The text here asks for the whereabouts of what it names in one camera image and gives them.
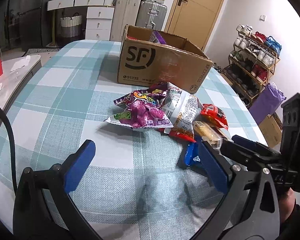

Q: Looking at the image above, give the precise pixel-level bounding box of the clear cracker pack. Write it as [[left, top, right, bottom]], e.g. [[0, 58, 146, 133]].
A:
[[193, 121, 223, 150]]

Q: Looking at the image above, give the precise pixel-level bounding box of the purple grape candy bag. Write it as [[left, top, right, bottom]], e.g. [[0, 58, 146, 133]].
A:
[[105, 82, 173, 129]]

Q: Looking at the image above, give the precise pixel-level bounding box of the purple white snack bag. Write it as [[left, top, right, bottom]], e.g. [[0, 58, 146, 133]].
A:
[[149, 30, 166, 44]]

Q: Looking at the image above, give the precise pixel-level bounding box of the person's right hand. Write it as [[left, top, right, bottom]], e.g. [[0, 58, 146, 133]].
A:
[[279, 189, 295, 223]]

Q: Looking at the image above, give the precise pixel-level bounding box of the blue snack packet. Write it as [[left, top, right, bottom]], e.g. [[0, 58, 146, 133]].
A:
[[184, 142, 202, 167]]

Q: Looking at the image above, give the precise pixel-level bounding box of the small red snack packet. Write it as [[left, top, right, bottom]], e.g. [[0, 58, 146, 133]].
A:
[[200, 103, 229, 130]]

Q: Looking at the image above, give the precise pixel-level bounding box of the printed cardboard box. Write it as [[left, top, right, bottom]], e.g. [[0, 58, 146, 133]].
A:
[[258, 115, 282, 148]]

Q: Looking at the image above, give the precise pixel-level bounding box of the purple plastic bag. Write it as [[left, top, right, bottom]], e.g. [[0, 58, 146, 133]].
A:
[[249, 82, 286, 125]]

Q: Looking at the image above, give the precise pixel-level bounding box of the red black snack packet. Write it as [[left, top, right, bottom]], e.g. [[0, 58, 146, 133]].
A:
[[159, 127, 196, 142]]

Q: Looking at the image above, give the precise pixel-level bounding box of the white barcode snack bag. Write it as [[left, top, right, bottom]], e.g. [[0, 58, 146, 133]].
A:
[[161, 82, 199, 131]]

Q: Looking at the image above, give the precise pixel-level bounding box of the checkered teal tablecloth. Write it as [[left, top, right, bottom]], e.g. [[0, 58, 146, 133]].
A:
[[0, 39, 268, 240]]

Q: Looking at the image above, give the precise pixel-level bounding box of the gold shoe rack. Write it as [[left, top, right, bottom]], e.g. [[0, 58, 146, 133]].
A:
[[224, 24, 282, 107]]

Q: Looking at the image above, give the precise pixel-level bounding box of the white side table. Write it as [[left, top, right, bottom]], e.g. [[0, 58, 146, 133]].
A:
[[0, 55, 42, 113]]

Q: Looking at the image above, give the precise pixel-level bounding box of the brown SF cardboard box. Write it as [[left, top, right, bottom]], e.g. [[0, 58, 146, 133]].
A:
[[117, 25, 213, 94]]

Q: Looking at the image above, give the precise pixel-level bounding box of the wooden door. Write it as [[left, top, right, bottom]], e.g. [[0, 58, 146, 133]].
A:
[[165, 0, 224, 50]]

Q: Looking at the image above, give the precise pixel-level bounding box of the woven laundry basket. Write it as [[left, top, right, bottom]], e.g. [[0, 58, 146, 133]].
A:
[[60, 13, 82, 38]]

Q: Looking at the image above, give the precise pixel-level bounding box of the silver aluminium suitcase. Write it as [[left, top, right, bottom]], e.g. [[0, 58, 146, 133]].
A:
[[135, 1, 167, 30]]

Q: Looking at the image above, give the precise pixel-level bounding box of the black refrigerator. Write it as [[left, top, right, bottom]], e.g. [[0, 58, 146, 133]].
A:
[[19, 0, 52, 51]]

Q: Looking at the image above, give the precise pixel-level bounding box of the white drawer desk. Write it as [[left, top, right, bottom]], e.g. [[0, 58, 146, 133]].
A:
[[47, 0, 115, 41]]

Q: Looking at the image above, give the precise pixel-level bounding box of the beige suitcase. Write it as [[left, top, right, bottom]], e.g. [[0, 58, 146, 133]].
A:
[[110, 0, 141, 42]]

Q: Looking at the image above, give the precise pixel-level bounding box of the black cable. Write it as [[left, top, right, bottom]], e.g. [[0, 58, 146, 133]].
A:
[[0, 99, 18, 193]]

